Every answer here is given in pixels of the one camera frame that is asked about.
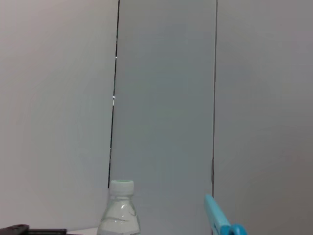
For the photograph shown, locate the blue scissors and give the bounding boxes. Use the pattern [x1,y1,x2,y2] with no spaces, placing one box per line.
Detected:
[204,194,247,235]

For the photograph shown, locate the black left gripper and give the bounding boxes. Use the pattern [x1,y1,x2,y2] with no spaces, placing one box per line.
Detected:
[0,224,67,235]

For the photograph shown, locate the clear bottle green label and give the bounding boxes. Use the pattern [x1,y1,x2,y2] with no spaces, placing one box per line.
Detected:
[97,180,141,235]

